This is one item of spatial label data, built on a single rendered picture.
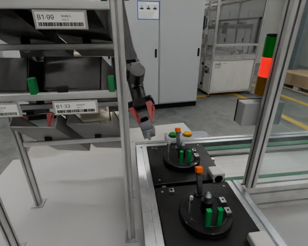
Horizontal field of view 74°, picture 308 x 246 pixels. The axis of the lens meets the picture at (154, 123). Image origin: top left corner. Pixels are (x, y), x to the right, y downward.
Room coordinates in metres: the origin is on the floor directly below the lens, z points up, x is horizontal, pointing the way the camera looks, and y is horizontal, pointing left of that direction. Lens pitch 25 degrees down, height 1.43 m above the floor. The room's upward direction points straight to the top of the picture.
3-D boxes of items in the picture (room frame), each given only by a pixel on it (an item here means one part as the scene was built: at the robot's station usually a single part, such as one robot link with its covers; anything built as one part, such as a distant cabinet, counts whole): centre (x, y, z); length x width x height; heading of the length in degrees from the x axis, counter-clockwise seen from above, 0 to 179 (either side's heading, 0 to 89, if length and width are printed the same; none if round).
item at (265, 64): (0.55, -0.31, 1.33); 0.05 x 0.05 x 0.05
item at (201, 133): (0.87, -0.16, 0.93); 0.21 x 0.07 x 0.06; 97
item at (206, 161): (0.64, -0.10, 0.96); 0.24 x 0.24 x 0.02; 7
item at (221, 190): (0.39, -0.14, 1.01); 0.24 x 0.24 x 0.13; 7
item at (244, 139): (0.83, -0.36, 0.91); 0.89 x 0.06 x 0.11; 97
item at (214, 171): (0.56, -0.21, 0.97); 0.05 x 0.05 x 0.04; 7
